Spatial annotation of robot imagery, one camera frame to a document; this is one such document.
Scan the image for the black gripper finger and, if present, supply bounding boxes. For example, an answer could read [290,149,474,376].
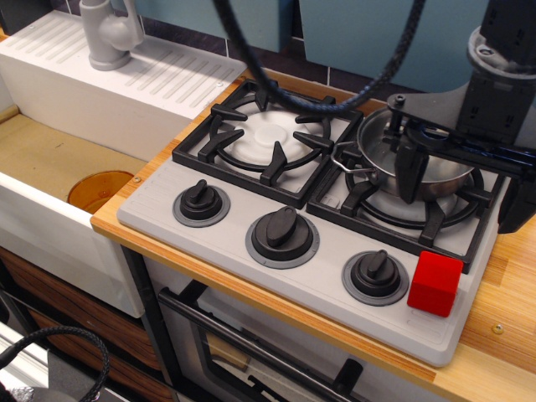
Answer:
[497,162,535,235]
[394,137,429,204]

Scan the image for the black stove knob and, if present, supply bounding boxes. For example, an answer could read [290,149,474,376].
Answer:
[245,206,320,270]
[342,250,410,307]
[172,179,230,228]

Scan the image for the white toy sink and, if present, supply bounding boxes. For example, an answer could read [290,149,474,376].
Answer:
[1,11,245,317]

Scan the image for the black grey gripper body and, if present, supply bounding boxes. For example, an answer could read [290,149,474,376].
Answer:
[388,1,535,173]

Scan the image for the stainless steel pan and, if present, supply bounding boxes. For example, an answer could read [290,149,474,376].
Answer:
[331,106,476,203]

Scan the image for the black left stove knob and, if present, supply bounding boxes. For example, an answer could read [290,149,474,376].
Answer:
[172,179,230,228]

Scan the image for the grey toy stove top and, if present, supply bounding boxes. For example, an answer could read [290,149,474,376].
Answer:
[117,80,506,366]

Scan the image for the black right burner grate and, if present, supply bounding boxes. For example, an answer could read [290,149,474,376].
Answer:
[307,142,513,275]

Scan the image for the red wooden cube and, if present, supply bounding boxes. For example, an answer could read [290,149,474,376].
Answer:
[407,251,464,317]

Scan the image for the black left burner grate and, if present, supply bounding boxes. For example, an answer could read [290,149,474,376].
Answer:
[173,80,363,209]

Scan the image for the grey toy faucet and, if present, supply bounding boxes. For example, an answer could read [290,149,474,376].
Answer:
[80,0,144,71]

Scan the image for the wooden drawer fronts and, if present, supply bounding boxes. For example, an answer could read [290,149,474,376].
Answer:
[1,250,176,401]

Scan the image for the black burner grate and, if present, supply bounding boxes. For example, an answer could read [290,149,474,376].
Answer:
[307,142,513,275]
[173,80,363,209]

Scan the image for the black braided cable lower left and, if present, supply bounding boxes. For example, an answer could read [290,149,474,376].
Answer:
[0,326,111,397]

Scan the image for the black middle stove knob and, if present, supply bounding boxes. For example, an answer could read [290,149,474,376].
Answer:
[245,206,320,270]

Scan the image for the black braided cable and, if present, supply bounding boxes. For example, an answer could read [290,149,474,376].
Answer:
[212,0,427,114]
[0,326,111,397]

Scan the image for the oven door with black handle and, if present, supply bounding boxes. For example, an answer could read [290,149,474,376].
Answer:
[157,281,439,401]

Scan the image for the black right stove knob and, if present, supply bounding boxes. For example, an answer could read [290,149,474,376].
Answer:
[342,250,410,307]

